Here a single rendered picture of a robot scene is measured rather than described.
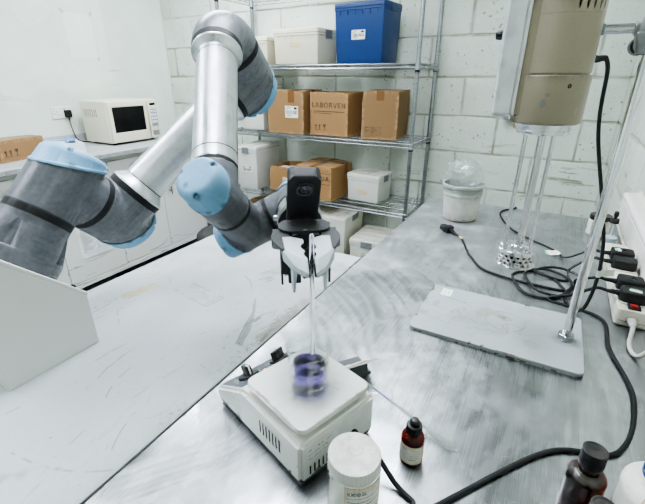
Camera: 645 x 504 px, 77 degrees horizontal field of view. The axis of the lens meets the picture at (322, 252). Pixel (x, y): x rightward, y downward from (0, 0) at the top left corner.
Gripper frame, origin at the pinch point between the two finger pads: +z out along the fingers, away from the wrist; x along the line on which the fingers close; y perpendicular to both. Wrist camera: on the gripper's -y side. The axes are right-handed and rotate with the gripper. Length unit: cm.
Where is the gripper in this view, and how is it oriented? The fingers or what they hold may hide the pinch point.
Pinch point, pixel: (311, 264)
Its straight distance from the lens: 46.7
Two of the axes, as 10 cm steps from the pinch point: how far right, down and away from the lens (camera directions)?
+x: -9.9, 0.5, -1.1
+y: 0.0, 9.1, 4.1
